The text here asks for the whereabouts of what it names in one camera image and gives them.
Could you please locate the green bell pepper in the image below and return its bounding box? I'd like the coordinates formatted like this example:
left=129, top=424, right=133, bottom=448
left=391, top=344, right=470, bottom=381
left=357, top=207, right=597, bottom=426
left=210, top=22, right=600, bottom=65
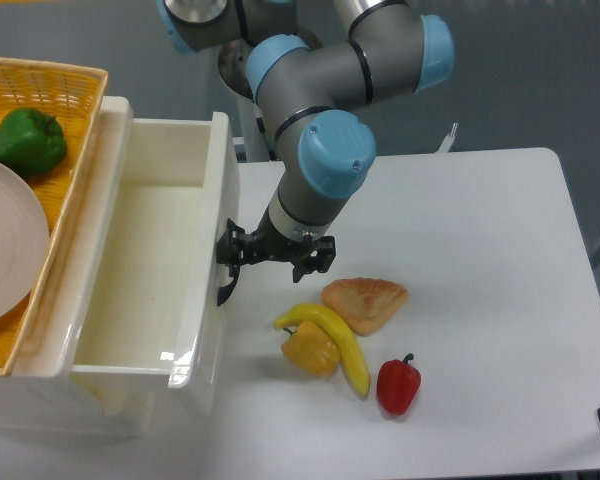
left=0, top=107, right=68, bottom=178

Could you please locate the beige round plate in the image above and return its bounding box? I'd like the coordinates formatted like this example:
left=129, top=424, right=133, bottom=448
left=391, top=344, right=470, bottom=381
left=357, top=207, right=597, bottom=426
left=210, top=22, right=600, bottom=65
left=0, top=164, right=49, bottom=317

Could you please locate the white drawer cabinet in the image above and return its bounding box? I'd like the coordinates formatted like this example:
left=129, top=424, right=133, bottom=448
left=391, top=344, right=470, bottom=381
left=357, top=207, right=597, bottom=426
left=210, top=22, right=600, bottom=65
left=0, top=96, right=159, bottom=441

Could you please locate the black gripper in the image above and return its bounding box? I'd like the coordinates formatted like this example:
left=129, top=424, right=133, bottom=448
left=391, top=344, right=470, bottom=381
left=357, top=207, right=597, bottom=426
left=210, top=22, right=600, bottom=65
left=216, top=209, right=336, bottom=283

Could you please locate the red bell pepper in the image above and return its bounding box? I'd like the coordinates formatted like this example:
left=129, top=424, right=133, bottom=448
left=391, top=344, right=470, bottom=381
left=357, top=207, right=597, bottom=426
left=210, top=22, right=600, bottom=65
left=376, top=353, right=421, bottom=416

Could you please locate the yellow woven basket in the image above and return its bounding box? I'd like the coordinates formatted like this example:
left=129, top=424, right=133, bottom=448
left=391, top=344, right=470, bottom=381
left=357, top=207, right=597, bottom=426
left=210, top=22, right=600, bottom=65
left=0, top=57, right=108, bottom=376

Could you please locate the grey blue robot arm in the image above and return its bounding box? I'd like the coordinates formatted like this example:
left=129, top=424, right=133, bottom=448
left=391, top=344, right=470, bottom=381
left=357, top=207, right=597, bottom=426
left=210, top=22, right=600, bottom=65
left=157, top=1, right=455, bottom=280

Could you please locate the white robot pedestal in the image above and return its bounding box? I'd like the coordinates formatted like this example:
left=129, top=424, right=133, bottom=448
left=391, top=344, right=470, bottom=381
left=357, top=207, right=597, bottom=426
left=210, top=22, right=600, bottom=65
left=216, top=29, right=326, bottom=164

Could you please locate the yellow bell pepper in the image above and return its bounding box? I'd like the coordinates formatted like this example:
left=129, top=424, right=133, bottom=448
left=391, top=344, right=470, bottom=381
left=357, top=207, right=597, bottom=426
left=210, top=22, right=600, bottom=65
left=281, top=321, right=341, bottom=377

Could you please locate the yellow banana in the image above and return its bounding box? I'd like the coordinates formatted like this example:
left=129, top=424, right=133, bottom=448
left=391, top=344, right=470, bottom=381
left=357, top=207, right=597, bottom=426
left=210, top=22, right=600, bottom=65
left=273, top=303, right=370, bottom=398

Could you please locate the brown bread pastry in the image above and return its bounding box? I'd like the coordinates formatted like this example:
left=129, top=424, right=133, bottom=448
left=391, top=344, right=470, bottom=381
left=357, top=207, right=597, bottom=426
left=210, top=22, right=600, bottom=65
left=321, top=277, right=409, bottom=336

